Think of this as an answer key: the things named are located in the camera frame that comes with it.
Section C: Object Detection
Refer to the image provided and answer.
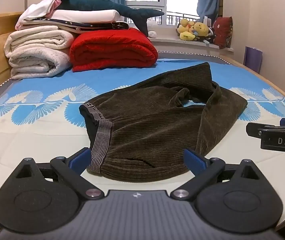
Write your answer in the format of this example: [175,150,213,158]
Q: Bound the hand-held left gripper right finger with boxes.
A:
[170,148,264,201]

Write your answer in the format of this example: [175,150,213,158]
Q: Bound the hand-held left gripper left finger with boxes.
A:
[15,147,105,200]

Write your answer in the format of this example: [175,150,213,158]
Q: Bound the brown corduroy pants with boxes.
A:
[79,62,248,182]

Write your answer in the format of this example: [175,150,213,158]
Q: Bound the blue and white bedsheet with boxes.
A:
[0,58,285,230]

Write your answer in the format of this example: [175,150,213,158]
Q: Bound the purple box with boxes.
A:
[243,46,263,74]

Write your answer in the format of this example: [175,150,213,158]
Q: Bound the red patterned cushion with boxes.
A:
[212,16,233,50]

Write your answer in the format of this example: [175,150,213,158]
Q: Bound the dark plush toy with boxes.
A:
[199,26,217,44]

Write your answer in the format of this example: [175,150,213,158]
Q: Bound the yellow bear plush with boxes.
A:
[192,22,209,39]

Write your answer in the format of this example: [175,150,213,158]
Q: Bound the red folded blanket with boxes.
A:
[69,28,158,72]

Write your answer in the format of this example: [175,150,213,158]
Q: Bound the white window sill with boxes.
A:
[154,38,234,53]

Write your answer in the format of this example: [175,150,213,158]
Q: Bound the cream folded quilt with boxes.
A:
[4,26,76,80]

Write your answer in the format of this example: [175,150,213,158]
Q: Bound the yellow duck plush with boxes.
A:
[177,19,196,41]

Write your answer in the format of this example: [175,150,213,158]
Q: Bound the navy starry blanket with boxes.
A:
[22,17,130,34]

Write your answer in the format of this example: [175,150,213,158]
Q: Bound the white plush toy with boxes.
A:
[146,17,162,38]

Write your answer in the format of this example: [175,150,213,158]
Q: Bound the white pillow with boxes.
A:
[54,9,126,23]

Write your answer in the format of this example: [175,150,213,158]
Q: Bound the white and pink cloth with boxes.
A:
[15,0,63,30]

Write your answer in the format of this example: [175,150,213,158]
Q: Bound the blue shark plush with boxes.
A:
[57,0,165,37]

